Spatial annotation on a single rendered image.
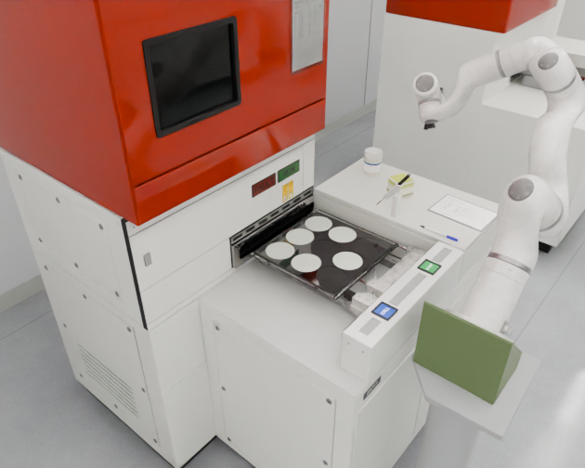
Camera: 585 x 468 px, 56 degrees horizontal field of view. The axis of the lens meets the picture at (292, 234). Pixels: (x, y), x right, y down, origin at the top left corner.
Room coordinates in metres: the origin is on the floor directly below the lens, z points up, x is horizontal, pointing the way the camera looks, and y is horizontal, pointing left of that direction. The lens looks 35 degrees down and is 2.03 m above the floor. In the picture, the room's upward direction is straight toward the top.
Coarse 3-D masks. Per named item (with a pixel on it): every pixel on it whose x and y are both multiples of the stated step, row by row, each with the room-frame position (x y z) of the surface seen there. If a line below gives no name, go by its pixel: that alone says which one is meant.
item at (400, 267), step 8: (408, 256) 1.51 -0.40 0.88; (400, 264) 1.47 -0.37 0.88; (408, 264) 1.47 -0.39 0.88; (392, 272) 1.43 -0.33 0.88; (400, 272) 1.43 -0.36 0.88; (384, 280) 1.38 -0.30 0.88; (392, 280) 1.38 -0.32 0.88; (368, 296) 1.31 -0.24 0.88; (376, 296) 1.31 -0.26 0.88; (352, 312) 1.26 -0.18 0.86; (360, 312) 1.24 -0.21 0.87
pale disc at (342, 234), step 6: (336, 228) 1.65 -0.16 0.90; (342, 228) 1.65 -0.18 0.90; (348, 228) 1.65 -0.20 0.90; (330, 234) 1.62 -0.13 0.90; (336, 234) 1.62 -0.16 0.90; (342, 234) 1.62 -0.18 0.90; (348, 234) 1.62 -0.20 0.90; (354, 234) 1.62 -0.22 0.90; (336, 240) 1.58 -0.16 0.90; (342, 240) 1.58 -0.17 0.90; (348, 240) 1.58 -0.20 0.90
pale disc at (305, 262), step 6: (294, 258) 1.48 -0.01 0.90; (300, 258) 1.48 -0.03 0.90; (306, 258) 1.47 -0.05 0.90; (312, 258) 1.47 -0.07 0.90; (318, 258) 1.47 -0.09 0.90; (294, 264) 1.45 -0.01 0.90; (300, 264) 1.44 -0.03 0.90; (306, 264) 1.44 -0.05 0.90; (312, 264) 1.44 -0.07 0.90; (318, 264) 1.44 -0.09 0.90; (300, 270) 1.41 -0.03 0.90; (306, 270) 1.41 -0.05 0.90; (312, 270) 1.41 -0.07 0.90
